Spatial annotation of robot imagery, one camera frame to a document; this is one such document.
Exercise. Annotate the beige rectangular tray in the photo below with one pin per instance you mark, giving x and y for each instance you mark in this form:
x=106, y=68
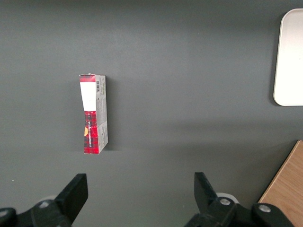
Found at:
x=290, y=59

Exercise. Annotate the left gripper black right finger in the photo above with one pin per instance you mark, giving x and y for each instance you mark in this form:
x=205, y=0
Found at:
x=206, y=194

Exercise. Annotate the red tartan cardboard box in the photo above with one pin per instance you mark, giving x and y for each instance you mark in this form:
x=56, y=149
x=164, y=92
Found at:
x=93, y=113

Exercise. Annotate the wooden drawer cabinet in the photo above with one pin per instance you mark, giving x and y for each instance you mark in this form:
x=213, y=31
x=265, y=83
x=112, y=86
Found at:
x=287, y=189

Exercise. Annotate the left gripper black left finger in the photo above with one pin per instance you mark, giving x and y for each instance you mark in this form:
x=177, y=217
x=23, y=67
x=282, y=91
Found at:
x=71, y=196

